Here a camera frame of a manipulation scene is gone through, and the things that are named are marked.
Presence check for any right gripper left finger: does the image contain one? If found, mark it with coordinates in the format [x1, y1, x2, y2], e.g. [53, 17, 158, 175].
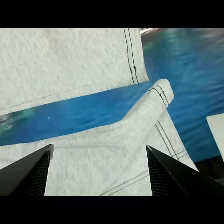
[0, 143, 55, 197]

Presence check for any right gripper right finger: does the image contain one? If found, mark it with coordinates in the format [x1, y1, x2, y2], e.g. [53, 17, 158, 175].
[145, 144, 224, 197]

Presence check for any light grey garment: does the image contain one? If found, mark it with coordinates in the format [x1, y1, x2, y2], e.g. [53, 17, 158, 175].
[0, 27, 199, 197]

